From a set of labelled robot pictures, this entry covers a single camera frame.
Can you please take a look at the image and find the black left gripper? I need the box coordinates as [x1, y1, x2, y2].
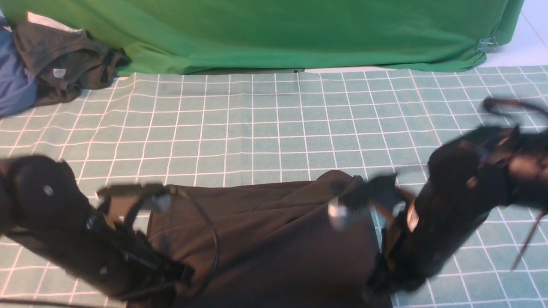
[9, 215, 195, 302]

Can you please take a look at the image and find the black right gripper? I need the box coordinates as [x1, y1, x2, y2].
[366, 188, 491, 296]

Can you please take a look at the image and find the dark gray long-sleeve top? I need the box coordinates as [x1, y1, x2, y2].
[147, 170, 392, 308]

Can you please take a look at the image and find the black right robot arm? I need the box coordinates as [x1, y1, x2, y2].
[366, 126, 547, 296]

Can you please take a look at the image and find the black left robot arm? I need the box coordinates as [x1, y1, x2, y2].
[1, 155, 195, 302]

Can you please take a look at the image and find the mint grid tablecloth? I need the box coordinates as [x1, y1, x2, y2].
[0, 66, 548, 308]

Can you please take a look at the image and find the metal binder clip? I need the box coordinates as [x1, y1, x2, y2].
[476, 36, 499, 54]

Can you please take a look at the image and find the blue garment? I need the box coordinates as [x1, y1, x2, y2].
[0, 16, 37, 117]

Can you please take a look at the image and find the crumpled dark gray garment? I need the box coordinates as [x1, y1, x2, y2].
[12, 21, 131, 107]

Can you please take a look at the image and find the green backdrop cloth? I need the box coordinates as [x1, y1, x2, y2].
[1, 0, 523, 75]

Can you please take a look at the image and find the white cloth piece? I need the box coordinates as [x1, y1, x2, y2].
[26, 12, 89, 39]

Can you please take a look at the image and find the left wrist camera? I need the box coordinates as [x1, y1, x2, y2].
[96, 183, 175, 228]

